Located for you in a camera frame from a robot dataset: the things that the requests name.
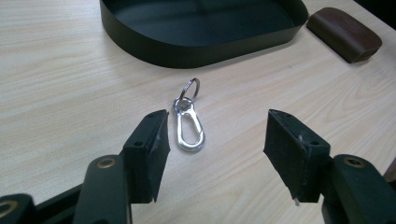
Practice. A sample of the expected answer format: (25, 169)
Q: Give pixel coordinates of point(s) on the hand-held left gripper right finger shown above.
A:
(295, 155)

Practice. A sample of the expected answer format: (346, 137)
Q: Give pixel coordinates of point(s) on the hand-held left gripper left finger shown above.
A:
(146, 155)

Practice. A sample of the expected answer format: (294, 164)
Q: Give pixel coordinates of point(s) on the silver key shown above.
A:
(190, 147)

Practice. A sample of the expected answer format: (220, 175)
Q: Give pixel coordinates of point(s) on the black key rack with tray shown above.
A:
(186, 56)

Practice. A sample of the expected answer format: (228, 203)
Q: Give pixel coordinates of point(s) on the brown leather case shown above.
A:
(342, 34)

